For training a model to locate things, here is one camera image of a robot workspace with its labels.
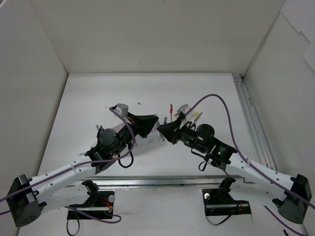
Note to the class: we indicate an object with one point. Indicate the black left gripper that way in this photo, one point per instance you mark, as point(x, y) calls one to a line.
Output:
point(137, 126)

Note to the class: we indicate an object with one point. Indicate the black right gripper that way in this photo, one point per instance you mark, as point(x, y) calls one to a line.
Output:
point(177, 130)

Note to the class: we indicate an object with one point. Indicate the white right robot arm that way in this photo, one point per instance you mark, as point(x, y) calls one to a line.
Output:
point(248, 180)

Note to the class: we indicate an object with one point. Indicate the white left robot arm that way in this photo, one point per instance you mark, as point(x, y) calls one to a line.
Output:
point(30, 197)

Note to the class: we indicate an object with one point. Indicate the white divided organizer right box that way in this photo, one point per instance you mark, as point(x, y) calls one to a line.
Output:
point(153, 137)

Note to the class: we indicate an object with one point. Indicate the white divided organizer box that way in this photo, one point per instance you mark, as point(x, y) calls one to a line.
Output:
point(117, 130)
point(153, 137)

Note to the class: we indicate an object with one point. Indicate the white divided organizer left box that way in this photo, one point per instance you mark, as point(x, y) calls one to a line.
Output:
point(117, 130)

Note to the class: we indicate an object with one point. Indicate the red gel pen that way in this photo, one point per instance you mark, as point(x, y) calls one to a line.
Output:
point(171, 112)

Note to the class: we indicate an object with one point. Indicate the black handled scissors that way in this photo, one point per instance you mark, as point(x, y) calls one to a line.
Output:
point(192, 124)

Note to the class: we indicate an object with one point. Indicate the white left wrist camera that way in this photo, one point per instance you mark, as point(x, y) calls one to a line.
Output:
point(122, 110)

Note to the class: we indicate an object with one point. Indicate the aluminium front rail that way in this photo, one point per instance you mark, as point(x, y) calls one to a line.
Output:
point(153, 181)

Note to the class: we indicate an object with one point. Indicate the aluminium rail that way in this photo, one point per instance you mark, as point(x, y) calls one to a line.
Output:
point(153, 181)
point(260, 146)

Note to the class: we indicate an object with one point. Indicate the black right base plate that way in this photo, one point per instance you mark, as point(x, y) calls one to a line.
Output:
point(216, 204)

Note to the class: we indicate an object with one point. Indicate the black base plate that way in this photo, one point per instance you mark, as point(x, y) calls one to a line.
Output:
point(101, 208)
point(216, 204)

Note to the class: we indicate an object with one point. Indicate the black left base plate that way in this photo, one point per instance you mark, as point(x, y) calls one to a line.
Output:
point(101, 208)

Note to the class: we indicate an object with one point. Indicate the aluminium right side rail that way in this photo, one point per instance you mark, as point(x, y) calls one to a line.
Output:
point(260, 146)

